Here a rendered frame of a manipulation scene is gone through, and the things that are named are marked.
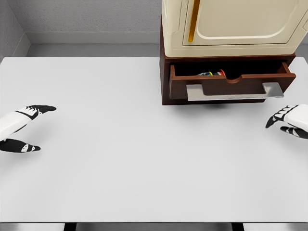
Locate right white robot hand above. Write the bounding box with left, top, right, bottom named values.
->
left=265, top=103, right=308, bottom=140

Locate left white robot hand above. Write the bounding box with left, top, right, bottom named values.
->
left=0, top=104, right=57, bottom=154

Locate brown wooden cabinet base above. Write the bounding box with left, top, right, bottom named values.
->
left=159, top=19, right=296, bottom=106

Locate brown drawer with metal handle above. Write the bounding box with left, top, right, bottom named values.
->
left=168, top=60, right=296, bottom=102

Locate colourful switch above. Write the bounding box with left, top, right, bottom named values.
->
left=196, top=69, right=226, bottom=77

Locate cream cabinet with yellow handle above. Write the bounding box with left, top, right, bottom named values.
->
left=161, top=0, right=308, bottom=58

